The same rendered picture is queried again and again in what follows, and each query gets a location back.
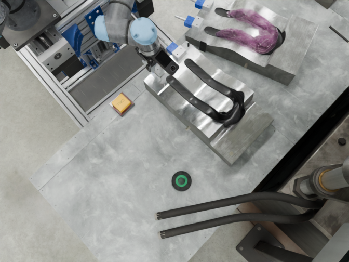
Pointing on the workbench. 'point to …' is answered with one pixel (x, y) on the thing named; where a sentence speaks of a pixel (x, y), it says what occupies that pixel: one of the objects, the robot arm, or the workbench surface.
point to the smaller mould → (326, 3)
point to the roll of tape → (179, 178)
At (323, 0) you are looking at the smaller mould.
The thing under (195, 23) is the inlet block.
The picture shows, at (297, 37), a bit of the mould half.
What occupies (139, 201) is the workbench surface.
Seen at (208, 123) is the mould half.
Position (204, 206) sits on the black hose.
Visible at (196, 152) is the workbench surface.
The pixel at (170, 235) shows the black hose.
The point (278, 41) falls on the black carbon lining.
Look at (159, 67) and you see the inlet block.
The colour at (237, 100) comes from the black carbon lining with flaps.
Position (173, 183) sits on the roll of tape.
